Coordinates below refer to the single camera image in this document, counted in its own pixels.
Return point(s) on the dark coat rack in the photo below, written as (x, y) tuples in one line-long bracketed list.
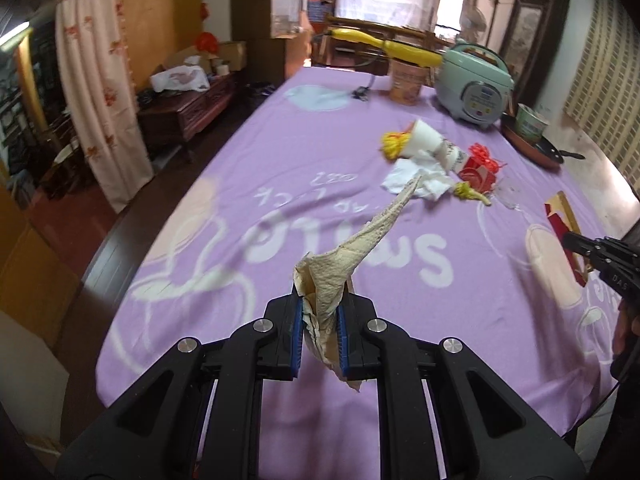
[(496, 5)]

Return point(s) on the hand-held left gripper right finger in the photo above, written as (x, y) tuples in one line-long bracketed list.
[(342, 345)]

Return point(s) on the white paper cup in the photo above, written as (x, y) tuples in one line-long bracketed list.
[(425, 140)]

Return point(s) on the pale green rice cooker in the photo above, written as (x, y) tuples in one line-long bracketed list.
[(470, 85)]

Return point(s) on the floral cream curtain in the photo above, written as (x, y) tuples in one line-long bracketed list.
[(95, 85)]

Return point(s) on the beige paper towel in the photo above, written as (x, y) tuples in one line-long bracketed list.
[(345, 265)]

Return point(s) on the dark framed wooden screen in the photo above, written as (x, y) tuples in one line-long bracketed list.
[(532, 25)]

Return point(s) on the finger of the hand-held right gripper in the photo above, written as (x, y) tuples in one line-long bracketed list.
[(577, 245)]

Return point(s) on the black frying pan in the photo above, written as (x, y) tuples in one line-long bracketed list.
[(542, 152)]

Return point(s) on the orange instant noodle cup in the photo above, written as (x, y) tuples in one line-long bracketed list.
[(407, 82)]

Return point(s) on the white electric fan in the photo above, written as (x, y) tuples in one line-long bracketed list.
[(472, 22)]

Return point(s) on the white plastic bag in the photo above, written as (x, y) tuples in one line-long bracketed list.
[(177, 79)]

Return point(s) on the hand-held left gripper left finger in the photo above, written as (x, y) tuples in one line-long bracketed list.
[(295, 340)]

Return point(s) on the yellow-green vegetable stem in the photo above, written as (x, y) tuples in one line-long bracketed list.
[(470, 192)]

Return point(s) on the purple printed tablecloth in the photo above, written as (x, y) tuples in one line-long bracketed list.
[(240, 180)]

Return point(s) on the red and gold paper box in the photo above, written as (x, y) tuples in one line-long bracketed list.
[(562, 210)]

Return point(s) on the yellow foam net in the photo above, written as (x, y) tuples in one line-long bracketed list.
[(394, 145)]

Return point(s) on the green paper bowl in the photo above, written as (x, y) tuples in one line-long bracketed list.
[(531, 122)]

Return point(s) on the wooden bench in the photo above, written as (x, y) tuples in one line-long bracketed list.
[(360, 55)]

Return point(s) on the low dark wooden cabinet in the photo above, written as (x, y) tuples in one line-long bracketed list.
[(185, 110)]

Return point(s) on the red plastic bag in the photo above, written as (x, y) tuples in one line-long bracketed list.
[(206, 41)]

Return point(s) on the red foam net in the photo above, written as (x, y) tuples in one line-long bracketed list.
[(477, 172)]

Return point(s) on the white tissue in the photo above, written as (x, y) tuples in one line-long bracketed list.
[(407, 180)]

